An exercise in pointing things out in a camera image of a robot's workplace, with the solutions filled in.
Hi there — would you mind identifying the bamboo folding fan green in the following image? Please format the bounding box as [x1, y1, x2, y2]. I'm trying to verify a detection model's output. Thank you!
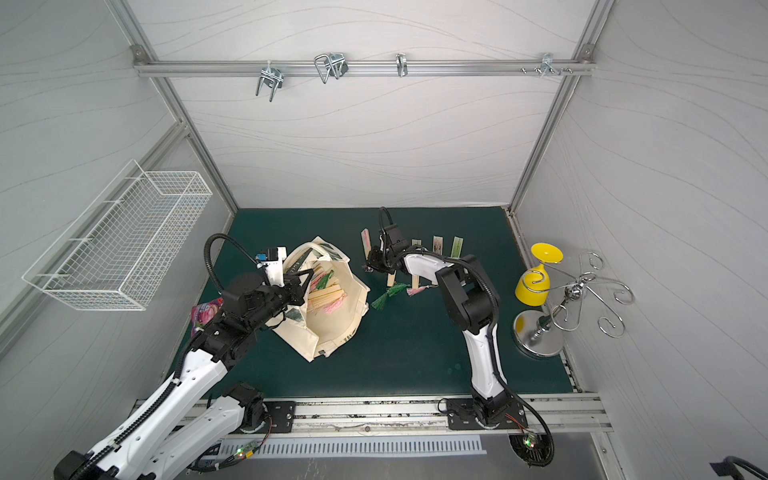
[412, 239, 422, 290]
[450, 236, 464, 258]

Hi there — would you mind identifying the bamboo folding fan pink tassel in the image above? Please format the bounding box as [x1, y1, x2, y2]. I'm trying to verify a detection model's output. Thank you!
[406, 236, 444, 296]

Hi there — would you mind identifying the cream canvas tote bag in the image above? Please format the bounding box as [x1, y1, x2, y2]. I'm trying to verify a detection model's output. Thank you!
[267, 236, 369, 362]

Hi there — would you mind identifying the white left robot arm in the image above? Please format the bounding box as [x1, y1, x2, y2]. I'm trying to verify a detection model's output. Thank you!
[53, 233, 314, 479]

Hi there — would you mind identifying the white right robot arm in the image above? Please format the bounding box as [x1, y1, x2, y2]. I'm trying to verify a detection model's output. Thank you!
[365, 207, 549, 432]

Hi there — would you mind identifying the pink snack packet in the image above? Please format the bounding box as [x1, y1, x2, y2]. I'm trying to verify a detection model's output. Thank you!
[190, 297, 223, 336]

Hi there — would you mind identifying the yellow plastic wine glass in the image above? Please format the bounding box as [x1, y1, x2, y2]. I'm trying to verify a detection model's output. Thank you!
[515, 242, 564, 307]

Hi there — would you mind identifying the small metal hook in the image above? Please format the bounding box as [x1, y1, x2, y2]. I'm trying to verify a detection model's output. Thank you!
[395, 53, 408, 78]

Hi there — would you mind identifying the metal double hook middle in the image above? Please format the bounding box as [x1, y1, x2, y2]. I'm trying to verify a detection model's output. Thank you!
[313, 52, 349, 84]

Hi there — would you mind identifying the metal double hook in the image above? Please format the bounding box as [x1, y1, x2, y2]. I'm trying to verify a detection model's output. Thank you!
[255, 62, 284, 102]
[313, 52, 349, 84]

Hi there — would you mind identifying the metal double hook left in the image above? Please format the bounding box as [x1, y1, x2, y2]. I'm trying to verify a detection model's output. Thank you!
[255, 62, 284, 102]

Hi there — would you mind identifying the metal hook right end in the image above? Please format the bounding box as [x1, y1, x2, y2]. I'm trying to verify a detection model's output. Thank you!
[520, 53, 573, 78]

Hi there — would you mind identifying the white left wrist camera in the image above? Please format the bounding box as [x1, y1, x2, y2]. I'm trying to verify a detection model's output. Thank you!
[256, 246, 287, 287]

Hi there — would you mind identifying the white wire basket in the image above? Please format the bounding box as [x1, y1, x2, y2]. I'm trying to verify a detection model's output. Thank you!
[22, 160, 212, 311]

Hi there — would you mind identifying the chrome wire glass rack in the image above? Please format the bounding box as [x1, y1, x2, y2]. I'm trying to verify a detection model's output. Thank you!
[513, 251, 635, 358]

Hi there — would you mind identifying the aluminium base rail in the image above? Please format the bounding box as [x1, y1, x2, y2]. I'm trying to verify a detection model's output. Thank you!
[266, 393, 613, 437]

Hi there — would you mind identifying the aluminium crossbar rail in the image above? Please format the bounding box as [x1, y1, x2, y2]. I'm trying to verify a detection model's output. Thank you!
[130, 45, 596, 78]

